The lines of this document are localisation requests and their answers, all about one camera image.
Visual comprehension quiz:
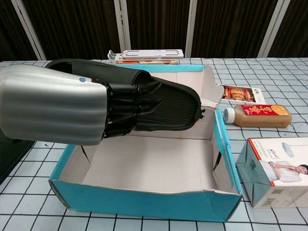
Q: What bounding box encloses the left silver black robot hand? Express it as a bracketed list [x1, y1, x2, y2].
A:
[0, 66, 164, 147]

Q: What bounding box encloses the black rubber slipper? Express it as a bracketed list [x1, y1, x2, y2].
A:
[0, 139, 37, 183]
[45, 58, 205, 132]

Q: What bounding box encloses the orange box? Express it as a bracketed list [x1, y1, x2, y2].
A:
[115, 59, 179, 66]

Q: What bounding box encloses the light blue cardboard shoe box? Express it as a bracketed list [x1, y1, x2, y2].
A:
[48, 64, 243, 222]

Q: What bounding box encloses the white desk lamp product box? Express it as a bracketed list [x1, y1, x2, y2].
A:
[235, 137, 308, 209]

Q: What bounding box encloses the white folding laptop stand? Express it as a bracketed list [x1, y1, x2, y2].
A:
[107, 49, 185, 61]

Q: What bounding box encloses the temple photo postcard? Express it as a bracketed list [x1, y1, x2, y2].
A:
[219, 84, 267, 105]

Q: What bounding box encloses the blue checkered tablecloth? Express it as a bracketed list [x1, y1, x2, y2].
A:
[0, 57, 308, 231]

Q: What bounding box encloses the brown juice bottle red label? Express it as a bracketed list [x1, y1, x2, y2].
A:
[223, 103, 293, 128]

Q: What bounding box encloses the white metal frame post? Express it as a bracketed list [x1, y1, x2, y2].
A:
[257, 0, 292, 58]
[11, 0, 47, 61]
[184, 0, 205, 58]
[113, 0, 132, 58]

